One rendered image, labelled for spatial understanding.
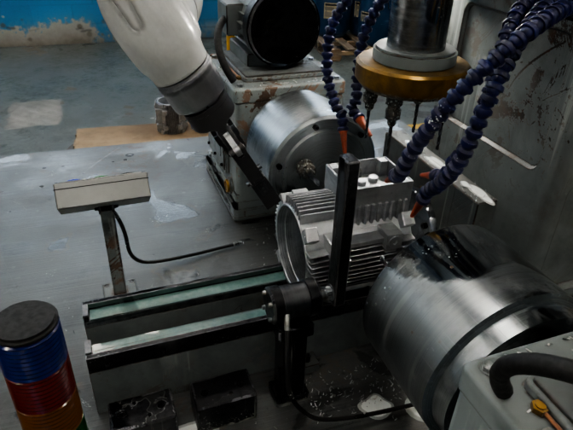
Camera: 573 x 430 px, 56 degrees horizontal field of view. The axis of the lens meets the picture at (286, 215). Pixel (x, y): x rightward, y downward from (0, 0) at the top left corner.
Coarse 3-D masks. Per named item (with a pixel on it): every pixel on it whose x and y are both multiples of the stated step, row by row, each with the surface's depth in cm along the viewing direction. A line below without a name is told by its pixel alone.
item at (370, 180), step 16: (368, 160) 98; (384, 160) 98; (336, 176) 92; (368, 176) 95; (384, 176) 99; (368, 192) 90; (384, 192) 91; (400, 192) 92; (368, 208) 91; (384, 208) 92; (400, 208) 94
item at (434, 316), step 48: (432, 240) 74; (480, 240) 73; (384, 288) 74; (432, 288) 69; (480, 288) 66; (528, 288) 65; (384, 336) 74; (432, 336) 66; (480, 336) 63; (528, 336) 62; (432, 384) 65
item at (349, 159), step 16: (352, 160) 73; (352, 176) 74; (336, 192) 78; (352, 192) 76; (336, 208) 79; (352, 208) 77; (336, 224) 80; (352, 224) 79; (336, 240) 81; (336, 256) 82; (336, 272) 83; (336, 288) 84; (336, 304) 86
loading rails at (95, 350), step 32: (160, 288) 99; (192, 288) 101; (224, 288) 101; (256, 288) 103; (96, 320) 93; (128, 320) 96; (160, 320) 98; (192, 320) 101; (224, 320) 94; (256, 320) 93; (320, 320) 98; (352, 320) 101; (96, 352) 87; (128, 352) 86; (160, 352) 89; (192, 352) 91; (224, 352) 94; (256, 352) 97; (320, 352) 103; (96, 384) 87; (128, 384) 90; (160, 384) 92
